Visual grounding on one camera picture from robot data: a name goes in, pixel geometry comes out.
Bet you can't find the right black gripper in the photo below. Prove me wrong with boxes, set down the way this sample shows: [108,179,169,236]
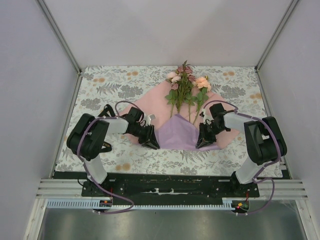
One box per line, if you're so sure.
[196,122,227,149]

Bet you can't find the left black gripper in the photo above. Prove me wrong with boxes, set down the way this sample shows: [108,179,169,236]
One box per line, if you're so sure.
[129,124,159,150]

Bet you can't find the black ribbon with gold text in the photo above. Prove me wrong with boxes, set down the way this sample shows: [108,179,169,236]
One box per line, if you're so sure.
[94,104,116,153]

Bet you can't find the cream rose fake flower stem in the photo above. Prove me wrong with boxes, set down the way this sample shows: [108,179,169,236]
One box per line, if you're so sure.
[193,76,212,125]

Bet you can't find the dark pink fake flower stem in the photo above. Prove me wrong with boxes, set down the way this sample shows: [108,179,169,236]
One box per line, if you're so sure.
[175,60,195,113]

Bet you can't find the pink peony fake flower stem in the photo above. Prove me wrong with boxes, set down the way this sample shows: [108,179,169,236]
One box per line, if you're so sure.
[165,71,181,117]

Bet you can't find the pale pink fake flower stem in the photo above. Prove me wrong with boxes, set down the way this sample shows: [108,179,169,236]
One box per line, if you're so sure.
[184,74,197,122]

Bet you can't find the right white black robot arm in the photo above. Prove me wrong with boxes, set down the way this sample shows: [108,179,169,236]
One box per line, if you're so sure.
[195,100,287,197]

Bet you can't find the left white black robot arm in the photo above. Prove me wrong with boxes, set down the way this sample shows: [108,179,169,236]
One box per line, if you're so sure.
[66,105,160,197]

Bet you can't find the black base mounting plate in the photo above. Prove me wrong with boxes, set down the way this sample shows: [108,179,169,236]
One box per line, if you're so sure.
[81,173,257,205]

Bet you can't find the floral patterned table mat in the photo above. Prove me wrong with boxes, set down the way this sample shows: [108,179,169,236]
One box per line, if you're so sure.
[54,65,285,179]

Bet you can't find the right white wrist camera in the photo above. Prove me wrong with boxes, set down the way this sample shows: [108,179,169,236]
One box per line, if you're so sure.
[199,108,213,124]

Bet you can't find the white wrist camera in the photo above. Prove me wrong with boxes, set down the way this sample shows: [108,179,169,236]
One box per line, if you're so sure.
[199,108,213,124]
[143,114,156,126]

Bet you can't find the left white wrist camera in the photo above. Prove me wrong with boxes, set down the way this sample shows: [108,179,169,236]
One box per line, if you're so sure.
[143,114,156,126]

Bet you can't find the white slotted cable duct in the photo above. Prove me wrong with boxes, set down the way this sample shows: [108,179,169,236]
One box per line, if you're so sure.
[46,198,244,210]

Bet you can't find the aluminium frame rail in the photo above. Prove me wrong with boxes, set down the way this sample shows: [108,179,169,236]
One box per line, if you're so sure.
[35,179,308,200]

